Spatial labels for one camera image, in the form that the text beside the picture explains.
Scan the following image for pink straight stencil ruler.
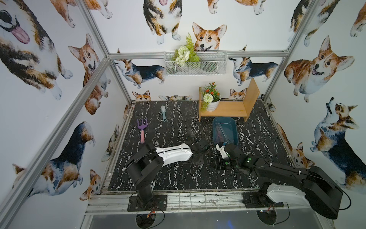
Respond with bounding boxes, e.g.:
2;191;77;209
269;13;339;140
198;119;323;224
216;124;227;143

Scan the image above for teal plastic storage box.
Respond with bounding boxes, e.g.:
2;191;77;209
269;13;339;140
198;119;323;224
212;117;239;145

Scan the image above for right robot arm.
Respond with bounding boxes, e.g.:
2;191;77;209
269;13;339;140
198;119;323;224
212;143;344;219

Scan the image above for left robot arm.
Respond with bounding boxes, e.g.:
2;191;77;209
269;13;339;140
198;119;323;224
126;139;210;205

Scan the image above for potted flower white pot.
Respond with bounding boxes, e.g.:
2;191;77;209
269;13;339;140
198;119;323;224
201;82;221;112

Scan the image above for wooden desk shelf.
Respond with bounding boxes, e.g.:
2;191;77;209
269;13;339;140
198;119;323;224
198;79;260;122

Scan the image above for teal cleaning brush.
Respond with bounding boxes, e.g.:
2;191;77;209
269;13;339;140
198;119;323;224
161;106;167;122

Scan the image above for purple pink garden rake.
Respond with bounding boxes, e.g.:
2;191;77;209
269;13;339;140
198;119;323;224
136;118;148;144

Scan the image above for green fern white flowers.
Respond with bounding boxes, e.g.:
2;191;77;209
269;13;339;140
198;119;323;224
172;34;200;67

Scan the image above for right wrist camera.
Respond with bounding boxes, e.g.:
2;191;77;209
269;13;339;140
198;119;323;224
215;143;229;159

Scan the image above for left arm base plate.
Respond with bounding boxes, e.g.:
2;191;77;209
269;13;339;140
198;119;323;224
127;195;167;212

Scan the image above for white wire wall basket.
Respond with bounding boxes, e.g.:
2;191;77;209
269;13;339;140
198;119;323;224
164;51;228;76

